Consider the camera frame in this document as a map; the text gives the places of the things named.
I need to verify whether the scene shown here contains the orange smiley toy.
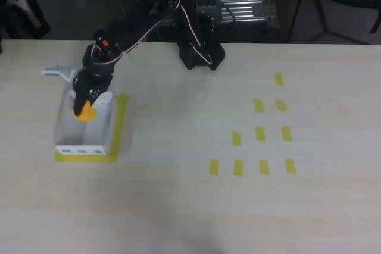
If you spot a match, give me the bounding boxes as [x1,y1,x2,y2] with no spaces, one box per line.
[71,101,98,123]

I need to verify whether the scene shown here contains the white cardboard box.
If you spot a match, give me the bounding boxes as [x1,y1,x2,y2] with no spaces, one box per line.
[54,89,115,156]

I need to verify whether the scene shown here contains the long yellow tape strip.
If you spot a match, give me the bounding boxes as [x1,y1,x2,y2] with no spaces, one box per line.
[105,93,130,164]
[54,151,118,165]

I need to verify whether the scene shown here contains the metal roller frame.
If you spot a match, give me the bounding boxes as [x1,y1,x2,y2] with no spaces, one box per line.
[133,0,282,42]

